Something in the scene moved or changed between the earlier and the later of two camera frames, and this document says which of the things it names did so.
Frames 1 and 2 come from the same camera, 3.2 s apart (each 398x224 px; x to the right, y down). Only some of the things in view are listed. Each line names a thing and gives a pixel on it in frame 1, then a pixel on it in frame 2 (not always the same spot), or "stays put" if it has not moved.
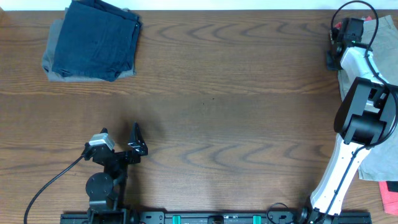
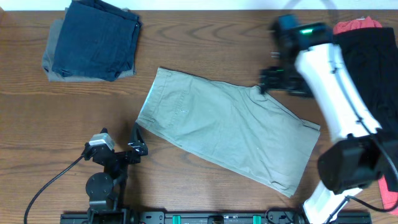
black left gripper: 117,156 stays put
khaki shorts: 380,163 to 246,130
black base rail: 142,217 stays put
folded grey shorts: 48,59 stays put
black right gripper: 333,61 to 273,80
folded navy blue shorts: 96,40 stays put
